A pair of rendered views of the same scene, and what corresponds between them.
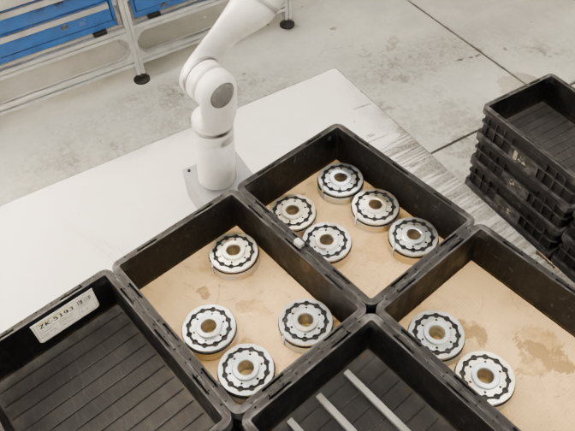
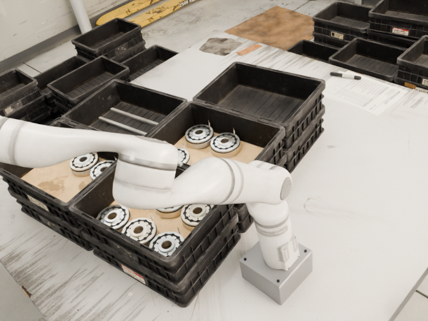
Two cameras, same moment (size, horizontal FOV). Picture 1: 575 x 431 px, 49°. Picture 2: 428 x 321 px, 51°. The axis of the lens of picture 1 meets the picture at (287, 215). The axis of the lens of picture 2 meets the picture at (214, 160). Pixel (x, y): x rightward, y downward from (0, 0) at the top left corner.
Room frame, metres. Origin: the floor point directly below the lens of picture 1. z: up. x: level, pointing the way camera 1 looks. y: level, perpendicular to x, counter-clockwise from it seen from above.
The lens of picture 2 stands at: (1.78, -0.08, 1.82)
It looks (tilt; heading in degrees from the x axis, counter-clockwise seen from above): 41 degrees down; 171
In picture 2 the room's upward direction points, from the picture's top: 11 degrees counter-clockwise
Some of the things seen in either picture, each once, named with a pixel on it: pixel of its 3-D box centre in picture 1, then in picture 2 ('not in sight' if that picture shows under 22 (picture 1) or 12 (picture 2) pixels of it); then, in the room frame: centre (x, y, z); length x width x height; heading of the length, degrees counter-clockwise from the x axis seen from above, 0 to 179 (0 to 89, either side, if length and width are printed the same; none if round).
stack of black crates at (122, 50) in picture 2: not in sight; (115, 62); (-1.21, -0.16, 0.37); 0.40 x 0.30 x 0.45; 119
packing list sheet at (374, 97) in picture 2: not in sight; (360, 90); (0.34, 0.83, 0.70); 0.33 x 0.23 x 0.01; 28
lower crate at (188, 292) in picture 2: not in sight; (162, 235); (0.83, -0.13, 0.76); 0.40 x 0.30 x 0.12; 38
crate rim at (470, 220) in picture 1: (352, 206); (150, 200); (0.83, -0.13, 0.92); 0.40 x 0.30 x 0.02; 38
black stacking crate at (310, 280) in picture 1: (238, 304); (213, 152); (0.64, 0.10, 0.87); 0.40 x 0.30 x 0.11; 38
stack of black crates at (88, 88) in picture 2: not in sight; (100, 107); (-0.67, -0.32, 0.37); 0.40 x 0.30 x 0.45; 118
